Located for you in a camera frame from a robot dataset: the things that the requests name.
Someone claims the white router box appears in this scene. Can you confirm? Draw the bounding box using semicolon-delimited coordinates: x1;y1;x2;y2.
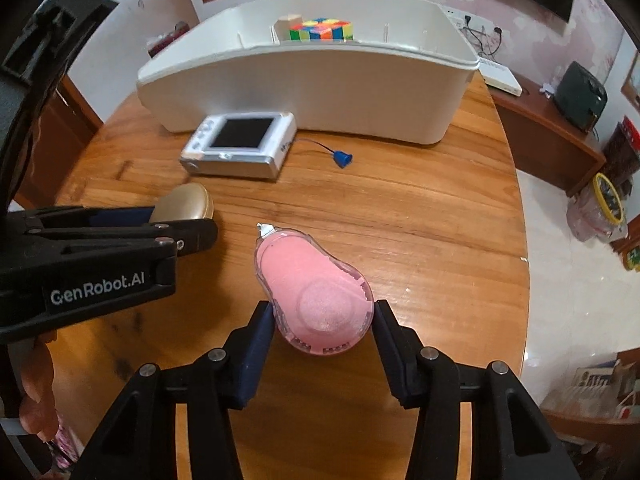
477;57;523;97

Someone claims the bin with yellow rim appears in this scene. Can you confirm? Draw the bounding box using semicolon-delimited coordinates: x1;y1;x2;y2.
566;172;628;244

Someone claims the pink correction tape dispenser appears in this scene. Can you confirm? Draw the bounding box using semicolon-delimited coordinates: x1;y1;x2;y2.
254;221;375;357

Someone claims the wooden television cabinet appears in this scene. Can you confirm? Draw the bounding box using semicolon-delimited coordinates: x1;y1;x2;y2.
482;67;607;197

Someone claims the pink floral cloth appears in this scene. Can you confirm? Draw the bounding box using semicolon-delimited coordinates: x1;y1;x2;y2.
47;410;83;473

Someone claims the small wooden block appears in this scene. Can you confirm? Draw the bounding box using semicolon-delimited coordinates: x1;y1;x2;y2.
273;12;304;41

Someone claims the white wall socket strip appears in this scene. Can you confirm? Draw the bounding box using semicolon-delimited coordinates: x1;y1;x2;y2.
442;4;503;36

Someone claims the red lid jar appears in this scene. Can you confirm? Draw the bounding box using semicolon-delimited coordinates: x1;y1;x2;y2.
602;115;640;176

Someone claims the white plastic storage bin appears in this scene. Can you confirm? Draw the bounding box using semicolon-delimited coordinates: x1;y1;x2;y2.
136;0;481;147

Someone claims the black speaker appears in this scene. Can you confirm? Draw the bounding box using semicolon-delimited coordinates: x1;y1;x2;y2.
554;61;608;133

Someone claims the white digital camera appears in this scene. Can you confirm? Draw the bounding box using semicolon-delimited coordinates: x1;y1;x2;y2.
179;112;297;182

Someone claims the pile of magazines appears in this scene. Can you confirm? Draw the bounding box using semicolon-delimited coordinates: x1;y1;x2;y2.
542;357;638;423

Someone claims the person's left hand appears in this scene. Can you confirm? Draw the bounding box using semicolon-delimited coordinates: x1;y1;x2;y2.
17;332;59;444

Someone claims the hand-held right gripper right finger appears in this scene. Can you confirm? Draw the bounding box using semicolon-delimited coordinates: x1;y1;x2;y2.
371;299;578;480

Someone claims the colourful puzzle cube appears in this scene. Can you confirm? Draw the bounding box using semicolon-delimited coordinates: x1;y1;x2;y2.
287;16;355;42

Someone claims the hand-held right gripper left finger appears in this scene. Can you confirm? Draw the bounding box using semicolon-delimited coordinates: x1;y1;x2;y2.
70;300;276;480

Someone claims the wooden side cabinet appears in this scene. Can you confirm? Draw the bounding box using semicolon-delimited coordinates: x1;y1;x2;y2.
15;72;106;206

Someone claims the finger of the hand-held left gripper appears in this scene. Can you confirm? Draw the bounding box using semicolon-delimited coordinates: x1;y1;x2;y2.
22;216;219;262
20;204;158;226

